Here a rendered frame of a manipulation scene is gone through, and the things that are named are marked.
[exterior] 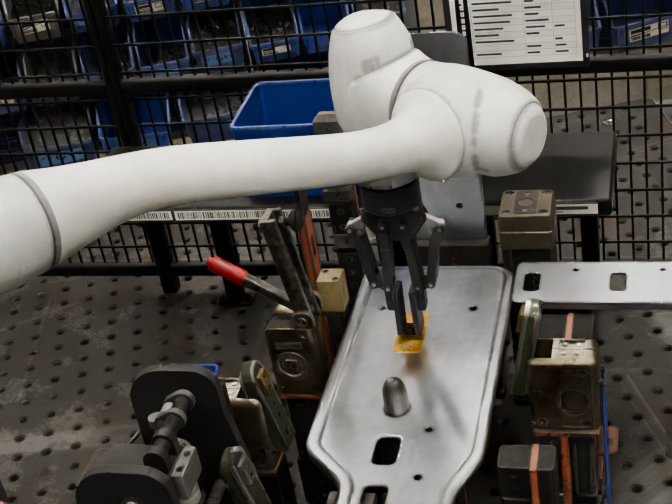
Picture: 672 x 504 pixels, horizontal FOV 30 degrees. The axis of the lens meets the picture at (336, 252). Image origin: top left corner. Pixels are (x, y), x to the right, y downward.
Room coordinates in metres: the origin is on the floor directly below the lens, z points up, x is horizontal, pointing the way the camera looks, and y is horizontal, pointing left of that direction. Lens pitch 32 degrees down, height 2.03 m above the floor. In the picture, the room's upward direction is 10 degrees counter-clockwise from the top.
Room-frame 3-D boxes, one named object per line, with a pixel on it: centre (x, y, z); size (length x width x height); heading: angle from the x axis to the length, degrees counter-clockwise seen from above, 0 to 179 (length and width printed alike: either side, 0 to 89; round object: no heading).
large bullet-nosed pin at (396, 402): (1.24, -0.04, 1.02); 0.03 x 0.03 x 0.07
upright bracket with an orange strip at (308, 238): (1.50, 0.04, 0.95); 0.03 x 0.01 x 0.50; 162
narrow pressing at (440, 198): (1.60, -0.17, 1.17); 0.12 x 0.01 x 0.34; 72
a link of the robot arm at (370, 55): (1.35, -0.09, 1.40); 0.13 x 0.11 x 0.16; 38
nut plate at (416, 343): (1.36, -0.08, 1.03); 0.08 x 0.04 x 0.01; 162
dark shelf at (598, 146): (1.83, -0.03, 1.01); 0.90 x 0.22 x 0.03; 72
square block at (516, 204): (1.58, -0.29, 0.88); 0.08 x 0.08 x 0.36; 72
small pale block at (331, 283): (1.47, 0.01, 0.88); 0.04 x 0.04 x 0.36; 72
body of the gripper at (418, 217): (1.36, -0.08, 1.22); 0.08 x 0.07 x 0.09; 72
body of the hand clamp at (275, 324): (1.41, 0.08, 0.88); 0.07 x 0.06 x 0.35; 72
